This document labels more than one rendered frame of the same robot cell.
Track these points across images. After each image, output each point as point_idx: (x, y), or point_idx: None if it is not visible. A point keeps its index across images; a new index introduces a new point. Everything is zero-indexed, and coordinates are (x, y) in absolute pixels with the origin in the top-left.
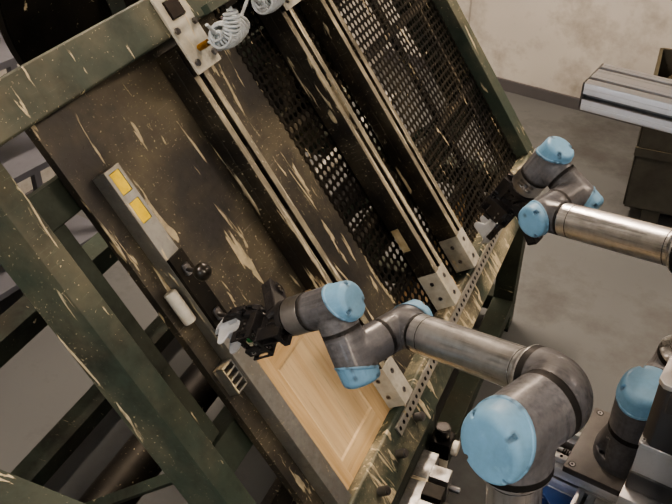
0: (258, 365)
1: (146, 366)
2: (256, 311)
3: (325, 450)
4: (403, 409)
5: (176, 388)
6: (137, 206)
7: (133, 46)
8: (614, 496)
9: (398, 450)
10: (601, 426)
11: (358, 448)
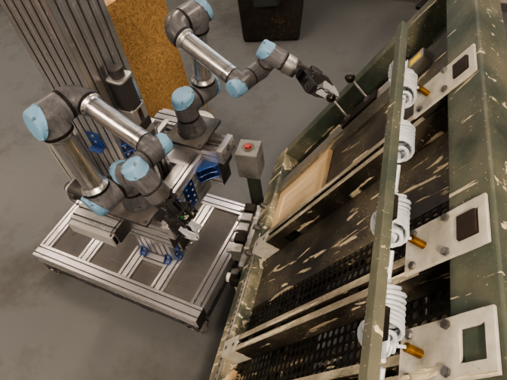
0: (325, 145)
1: (361, 75)
2: (311, 69)
3: (291, 186)
4: None
5: None
6: None
7: (453, 35)
8: None
9: (257, 226)
10: (146, 213)
11: (278, 210)
